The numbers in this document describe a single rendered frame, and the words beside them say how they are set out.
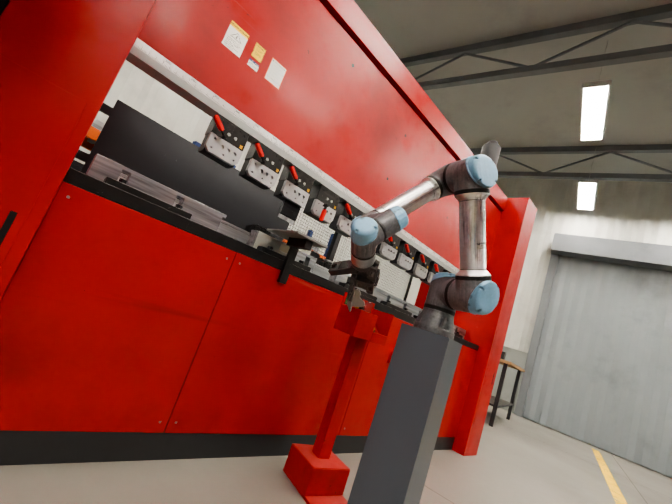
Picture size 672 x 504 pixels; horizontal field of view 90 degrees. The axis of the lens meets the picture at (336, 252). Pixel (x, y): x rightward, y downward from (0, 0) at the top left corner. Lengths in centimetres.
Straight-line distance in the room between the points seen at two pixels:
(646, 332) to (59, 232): 880
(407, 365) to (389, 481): 37
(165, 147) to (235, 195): 45
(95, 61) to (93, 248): 55
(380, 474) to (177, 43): 170
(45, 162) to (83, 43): 35
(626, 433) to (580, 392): 87
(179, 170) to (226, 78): 64
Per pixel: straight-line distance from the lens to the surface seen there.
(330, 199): 186
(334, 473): 170
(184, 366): 149
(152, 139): 205
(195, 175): 208
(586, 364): 870
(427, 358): 126
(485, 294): 122
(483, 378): 325
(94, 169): 145
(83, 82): 127
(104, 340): 139
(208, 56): 165
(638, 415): 873
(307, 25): 198
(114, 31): 133
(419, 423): 127
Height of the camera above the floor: 72
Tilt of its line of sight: 10 degrees up
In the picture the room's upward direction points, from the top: 19 degrees clockwise
